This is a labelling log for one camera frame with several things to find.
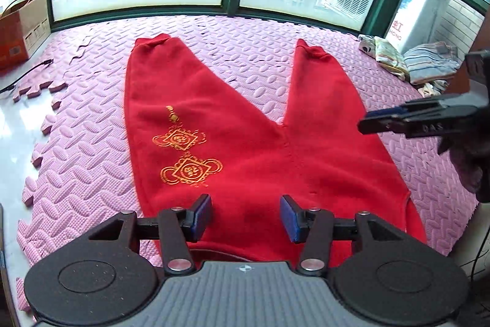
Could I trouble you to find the brown cardboard box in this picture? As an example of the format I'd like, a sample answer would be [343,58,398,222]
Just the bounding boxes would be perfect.
[0,0,52,69]

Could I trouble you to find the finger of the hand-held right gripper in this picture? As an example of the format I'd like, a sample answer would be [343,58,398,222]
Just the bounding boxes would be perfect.
[357,116,445,139]
[365,105,408,120]

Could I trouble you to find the pink foam puzzle mat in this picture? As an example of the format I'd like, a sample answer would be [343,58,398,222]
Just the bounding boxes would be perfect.
[13,15,479,312]

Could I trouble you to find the blue striped cloth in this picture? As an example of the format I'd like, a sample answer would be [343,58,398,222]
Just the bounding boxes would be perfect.
[404,43,460,84]

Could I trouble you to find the white printed carton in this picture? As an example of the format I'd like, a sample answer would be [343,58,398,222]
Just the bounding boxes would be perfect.
[386,0,441,54]

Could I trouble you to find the person's right hand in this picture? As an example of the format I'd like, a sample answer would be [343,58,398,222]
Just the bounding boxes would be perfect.
[437,128,486,194]

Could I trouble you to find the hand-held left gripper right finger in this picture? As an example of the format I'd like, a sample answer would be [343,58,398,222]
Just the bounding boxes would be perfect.
[280,196,402,274]

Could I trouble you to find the yellow floral cloth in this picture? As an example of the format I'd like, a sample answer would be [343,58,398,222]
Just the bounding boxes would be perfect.
[373,36,410,82]

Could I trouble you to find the black cable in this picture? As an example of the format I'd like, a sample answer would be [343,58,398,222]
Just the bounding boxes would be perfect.
[0,59,54,94]

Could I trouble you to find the white spotted cloth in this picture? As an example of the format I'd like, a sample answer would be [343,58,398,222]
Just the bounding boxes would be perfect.
[358,34,379,57]

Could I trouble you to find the red pants with gold print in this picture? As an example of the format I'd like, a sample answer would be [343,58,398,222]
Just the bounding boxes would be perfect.
[123,37,427,270]

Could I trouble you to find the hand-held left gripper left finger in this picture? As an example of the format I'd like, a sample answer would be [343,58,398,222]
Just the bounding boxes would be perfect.
[87,194,212,276]

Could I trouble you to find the cream cloth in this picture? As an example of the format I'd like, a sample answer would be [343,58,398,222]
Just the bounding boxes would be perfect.
[419,80,448,98]

